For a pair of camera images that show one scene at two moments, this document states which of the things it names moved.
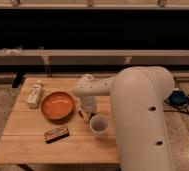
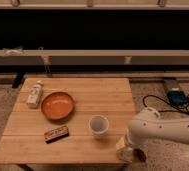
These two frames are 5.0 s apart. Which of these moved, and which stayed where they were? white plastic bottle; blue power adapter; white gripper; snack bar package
Moved: white gripper
Stayed: snack bar package; white plastic bottle; blue power adapter
